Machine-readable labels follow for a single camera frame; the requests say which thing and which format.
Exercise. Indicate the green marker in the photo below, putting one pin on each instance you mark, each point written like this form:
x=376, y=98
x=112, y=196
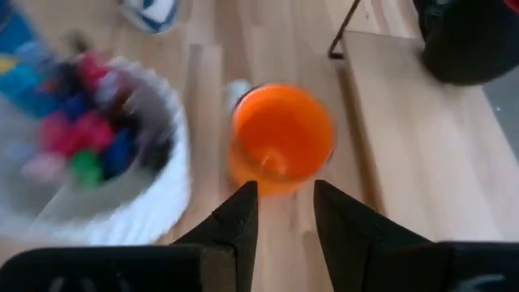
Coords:
x=86, y=166

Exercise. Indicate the white textured pen holder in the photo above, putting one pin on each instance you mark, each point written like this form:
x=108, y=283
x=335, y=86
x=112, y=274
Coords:
x=154, y=211

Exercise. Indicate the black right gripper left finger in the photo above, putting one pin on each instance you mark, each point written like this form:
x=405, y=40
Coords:
x=231, y=251

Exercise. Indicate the pink marker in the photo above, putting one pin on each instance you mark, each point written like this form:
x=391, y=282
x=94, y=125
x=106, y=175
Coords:
x=93, y=131

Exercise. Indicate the black metal shelf leg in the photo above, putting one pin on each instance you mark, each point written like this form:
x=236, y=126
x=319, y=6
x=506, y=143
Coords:
x=344, y=28

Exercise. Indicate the white mug blue pattern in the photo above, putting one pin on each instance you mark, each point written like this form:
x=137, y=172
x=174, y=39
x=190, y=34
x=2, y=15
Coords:
x=154, y=12

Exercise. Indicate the dark red mug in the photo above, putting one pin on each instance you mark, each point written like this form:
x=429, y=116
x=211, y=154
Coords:
x=470, y=36

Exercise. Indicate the red marker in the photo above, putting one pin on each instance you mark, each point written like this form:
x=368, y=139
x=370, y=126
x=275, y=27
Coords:
x=89, y=69

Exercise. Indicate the blue marker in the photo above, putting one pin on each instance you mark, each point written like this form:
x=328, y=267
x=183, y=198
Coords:
x=118, y=152

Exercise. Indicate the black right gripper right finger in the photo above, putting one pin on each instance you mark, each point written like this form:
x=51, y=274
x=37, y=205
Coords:
x=357, y=251

